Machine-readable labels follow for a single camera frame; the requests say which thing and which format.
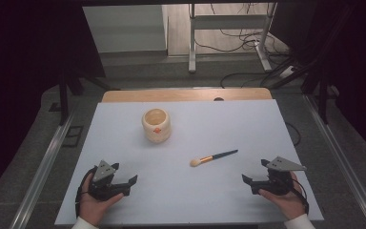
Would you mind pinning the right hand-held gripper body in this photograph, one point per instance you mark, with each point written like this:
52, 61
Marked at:
281, 165

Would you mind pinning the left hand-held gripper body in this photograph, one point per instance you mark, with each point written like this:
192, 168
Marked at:
103, 171

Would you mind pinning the cream wooden cup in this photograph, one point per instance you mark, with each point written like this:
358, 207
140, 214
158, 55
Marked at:
156, 127

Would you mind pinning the person's left hand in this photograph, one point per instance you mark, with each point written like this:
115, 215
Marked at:
92, 208

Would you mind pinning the person's right hand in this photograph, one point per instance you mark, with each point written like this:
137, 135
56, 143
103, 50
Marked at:
287, 205

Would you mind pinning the black floor plate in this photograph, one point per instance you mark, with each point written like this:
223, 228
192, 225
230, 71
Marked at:
73, 136

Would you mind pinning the white table mat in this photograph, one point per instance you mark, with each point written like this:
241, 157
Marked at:
203, 197

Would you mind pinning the dark round table grommet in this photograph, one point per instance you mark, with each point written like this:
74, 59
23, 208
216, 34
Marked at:
218, 99

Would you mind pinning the black metal stand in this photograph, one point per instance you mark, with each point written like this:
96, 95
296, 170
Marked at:
64, 95
322, 95

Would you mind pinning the white power strip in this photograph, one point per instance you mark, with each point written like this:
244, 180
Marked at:
287, 72

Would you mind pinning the dark curtain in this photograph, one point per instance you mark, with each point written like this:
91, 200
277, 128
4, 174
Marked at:
22, 63
355, 63

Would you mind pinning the white cabinet panel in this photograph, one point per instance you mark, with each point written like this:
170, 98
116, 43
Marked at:
124, 28

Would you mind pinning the white metal stand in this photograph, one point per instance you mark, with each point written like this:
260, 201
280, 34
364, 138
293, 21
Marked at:
228, 22

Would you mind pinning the aluminium floor rail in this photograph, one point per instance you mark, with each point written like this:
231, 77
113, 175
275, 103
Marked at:
340, 152
41, 178

